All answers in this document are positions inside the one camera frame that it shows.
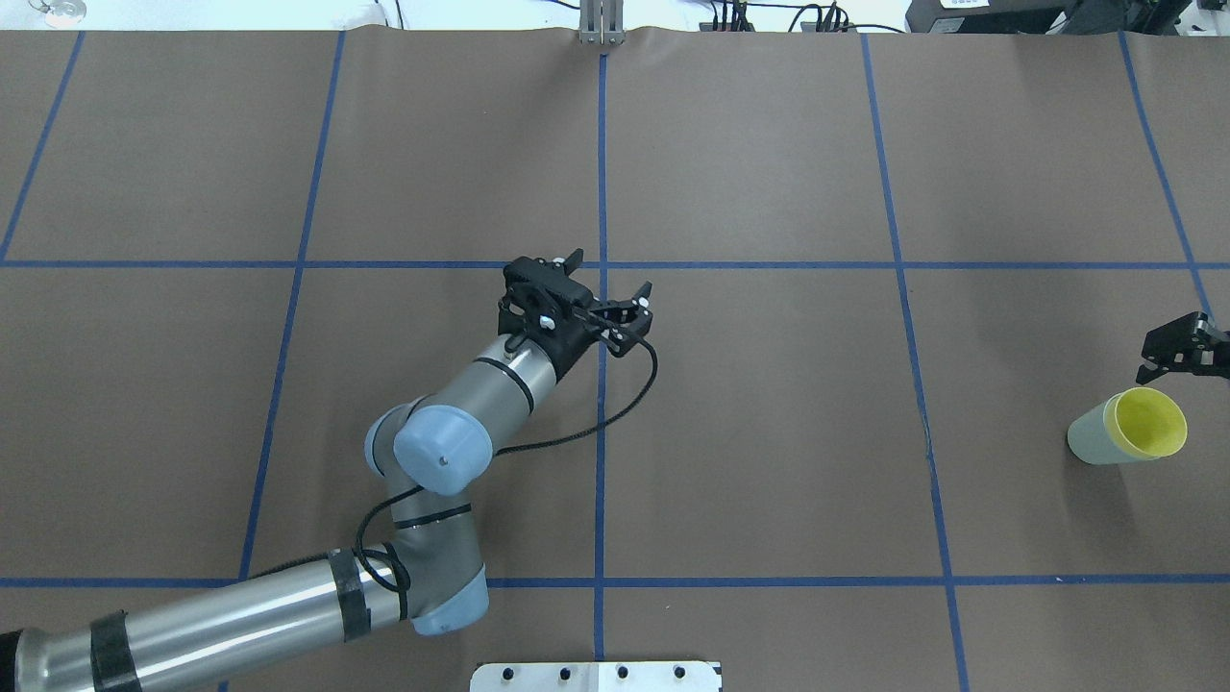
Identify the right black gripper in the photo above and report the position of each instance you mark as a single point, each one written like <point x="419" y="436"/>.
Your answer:
<point x="1194" y="347"/>

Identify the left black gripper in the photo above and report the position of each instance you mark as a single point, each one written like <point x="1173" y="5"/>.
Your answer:
<point x="574" y="343"/>

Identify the yellow plastic cup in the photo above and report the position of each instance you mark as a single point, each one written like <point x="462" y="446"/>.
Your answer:
<point x="1145" y="424"/>

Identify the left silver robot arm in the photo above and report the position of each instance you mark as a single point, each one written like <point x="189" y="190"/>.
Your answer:
<point x="413" y="558"/>

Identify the green plastic cup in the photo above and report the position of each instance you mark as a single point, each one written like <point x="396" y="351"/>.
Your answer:
<point x="1092" y="436"/>

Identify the aluminium frame post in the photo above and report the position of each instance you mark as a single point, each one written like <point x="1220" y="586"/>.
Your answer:
<point x="601" y="22"/>

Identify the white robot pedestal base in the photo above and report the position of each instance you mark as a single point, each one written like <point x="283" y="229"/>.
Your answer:
<point x="653" y="675"/>

